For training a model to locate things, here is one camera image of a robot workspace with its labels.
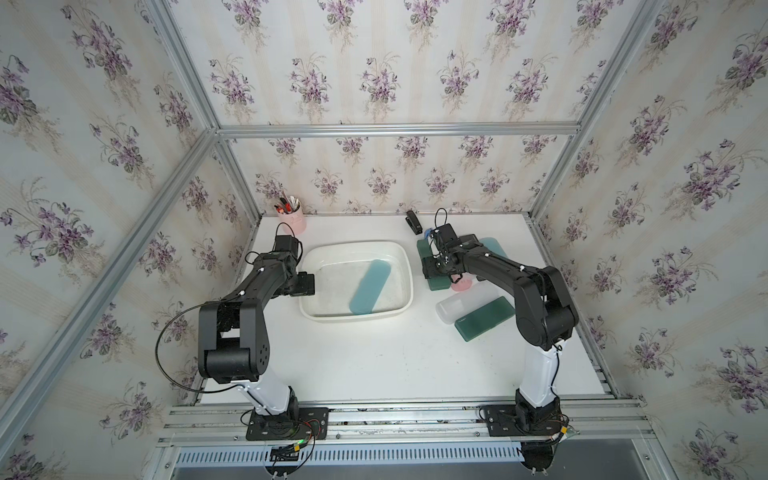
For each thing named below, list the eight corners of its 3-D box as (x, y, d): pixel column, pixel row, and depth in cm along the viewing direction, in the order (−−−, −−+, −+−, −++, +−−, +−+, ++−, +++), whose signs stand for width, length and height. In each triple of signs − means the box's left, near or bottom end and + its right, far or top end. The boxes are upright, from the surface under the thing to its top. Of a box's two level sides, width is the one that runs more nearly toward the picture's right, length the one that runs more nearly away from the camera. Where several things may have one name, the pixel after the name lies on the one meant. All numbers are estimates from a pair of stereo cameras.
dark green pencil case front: (465, 342, 89) (467, 338, 87) (453, 324, 93) (455, 320, 91) (514, 315, 95) (517, 311, 93) (500, 299, 99) (503, 295, 96)
